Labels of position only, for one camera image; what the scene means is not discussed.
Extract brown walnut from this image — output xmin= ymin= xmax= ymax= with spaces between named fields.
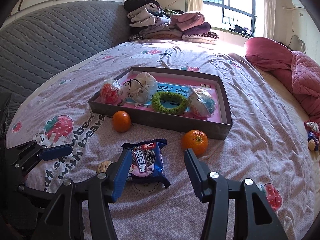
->
xmin=97 ymin=160 xmax=113 ymax=174

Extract blue Oreo cookie packet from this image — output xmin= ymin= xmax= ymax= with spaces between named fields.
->
xmin=122 ymin=138 xmax=171 ymax=189

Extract orange tangerine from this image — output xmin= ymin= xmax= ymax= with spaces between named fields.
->
xmin=112 ymin=111 xmax=131 ymax=133
xmin=181 ymin=130 xmax=208 ymax=157

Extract shallow cardboard box tray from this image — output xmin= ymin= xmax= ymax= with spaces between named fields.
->
xmin=88 ymin=67 xmax=233 ymax=140

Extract small colourful doll toy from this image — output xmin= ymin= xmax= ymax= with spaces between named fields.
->
xmin=304 ymin=121 xmax=319 ymax=152

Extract grey quilted headboard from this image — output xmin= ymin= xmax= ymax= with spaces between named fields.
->
xmin=1 ymin=1 xmax=130 ymax=115

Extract red toy egg packet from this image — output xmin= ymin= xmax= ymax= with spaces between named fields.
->
xmin=100 ymin=80 xmax=123 ymax=104

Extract blue white toy egg packet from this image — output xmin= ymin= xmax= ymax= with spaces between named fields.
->
xmin=188 ymin=87 xmax=215 ymax=118

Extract pink blue children's book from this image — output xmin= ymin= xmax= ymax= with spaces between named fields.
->
xmin=95 ymin=70 xmax=224 ymax=123

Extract pink quilted blanket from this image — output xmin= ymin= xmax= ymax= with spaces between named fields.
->
xmin=269 ymin=50 xmax=320 ymax=124

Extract pink pillow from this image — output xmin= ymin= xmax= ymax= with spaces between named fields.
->
xmin=244 ymin=37 xmax=293 ymax=71

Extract white heart shaped chair back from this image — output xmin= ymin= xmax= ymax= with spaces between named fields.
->
xmin=288 ymin=35 xmax=306 ymax=54

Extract pile of folded clothes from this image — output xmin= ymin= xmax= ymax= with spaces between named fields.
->
xmin=124 ymin=0 xmax=219 ymax=44

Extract items on window sill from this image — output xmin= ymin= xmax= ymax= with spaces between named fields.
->
xmin=223 ymin=15 xmax=253 ymax=37

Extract black framed window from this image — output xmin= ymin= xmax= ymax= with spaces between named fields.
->
xmin=202 ymin=0 xmax=257 ymax=34

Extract cream right curtain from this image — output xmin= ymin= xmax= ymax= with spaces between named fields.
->
xmin=264 ymin=0 xmax=276 ymax=39

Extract beige drawstring cloth pouch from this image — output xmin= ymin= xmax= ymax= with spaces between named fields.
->
xmin=123 ymin=72 xmax=158 ymax=104

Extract green fuzzy ring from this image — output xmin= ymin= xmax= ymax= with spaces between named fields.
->
xmin=151 ymin=91 xmax=190 ymax=116

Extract white wall air conditioner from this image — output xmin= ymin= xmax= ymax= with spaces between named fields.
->
xmin=291 ymin=0 xmax=304 ymax=8

